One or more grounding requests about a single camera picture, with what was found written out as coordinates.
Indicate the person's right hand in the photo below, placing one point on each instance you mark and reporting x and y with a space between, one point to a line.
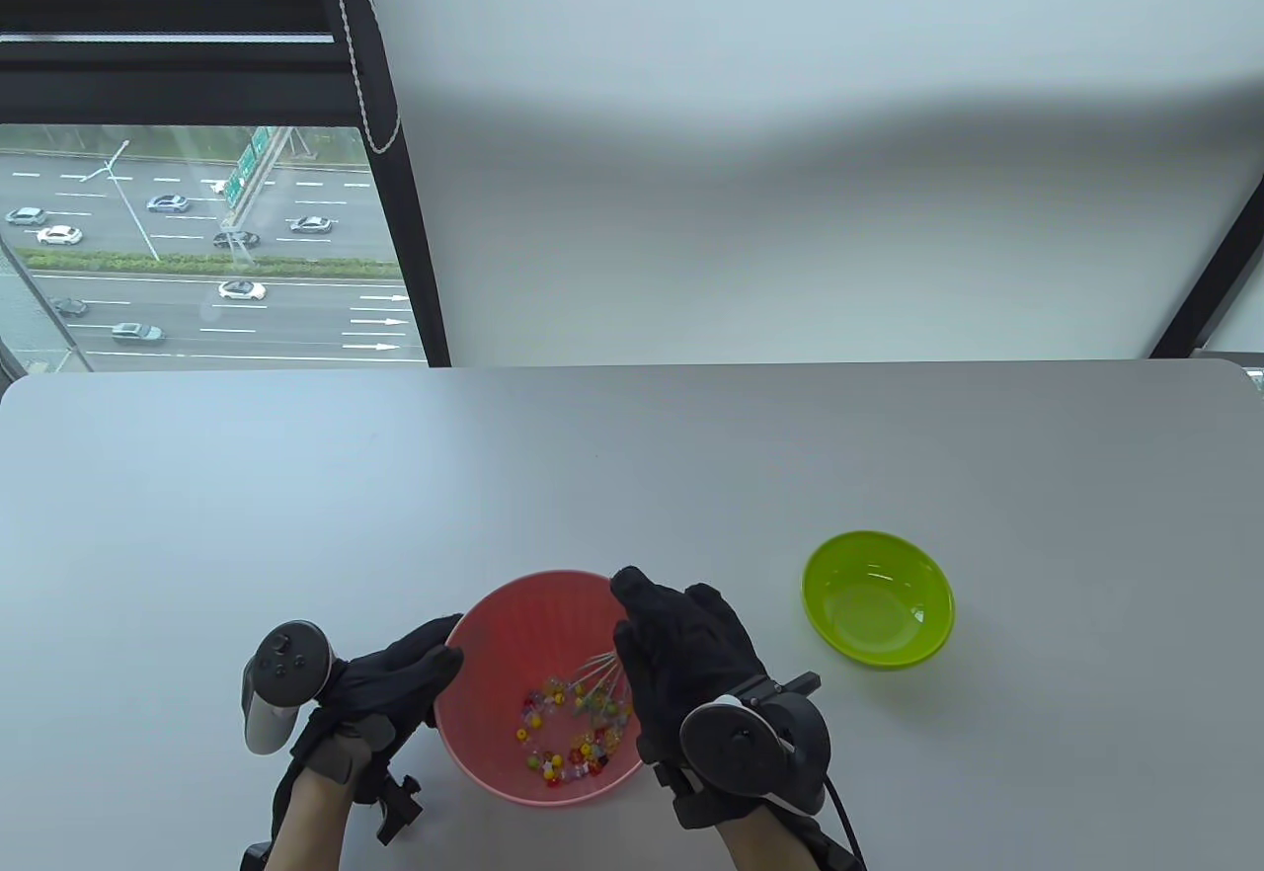
681 654

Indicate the person's left hand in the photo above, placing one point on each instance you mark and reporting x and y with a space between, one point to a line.
395 683

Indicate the pile of colourful plastic decorations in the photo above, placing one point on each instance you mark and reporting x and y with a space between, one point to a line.
583 752

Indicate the pink plastic salad bowl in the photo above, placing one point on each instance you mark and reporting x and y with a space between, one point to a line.
533 624

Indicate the green plastic bowl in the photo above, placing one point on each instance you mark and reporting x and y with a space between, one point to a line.
879 604

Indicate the person's left forearm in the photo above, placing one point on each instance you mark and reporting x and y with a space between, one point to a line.
306 827

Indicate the person's right forearm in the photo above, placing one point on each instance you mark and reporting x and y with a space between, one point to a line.
765 846

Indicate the grey left hand controller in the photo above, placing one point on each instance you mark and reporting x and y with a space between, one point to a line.
286 659

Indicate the white roller blind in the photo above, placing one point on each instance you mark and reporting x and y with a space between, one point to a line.
790 170

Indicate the green road sign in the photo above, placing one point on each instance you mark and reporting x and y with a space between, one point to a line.
242 170

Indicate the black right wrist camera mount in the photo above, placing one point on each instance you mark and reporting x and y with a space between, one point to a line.
795 685

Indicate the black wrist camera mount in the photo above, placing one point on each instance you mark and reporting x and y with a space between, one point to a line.
400 807
795 685

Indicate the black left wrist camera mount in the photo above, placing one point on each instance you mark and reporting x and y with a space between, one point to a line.
400 807

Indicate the black slanted window post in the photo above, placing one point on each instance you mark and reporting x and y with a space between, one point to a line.
1210 288

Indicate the black window frame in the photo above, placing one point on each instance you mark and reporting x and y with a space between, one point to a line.
148 71

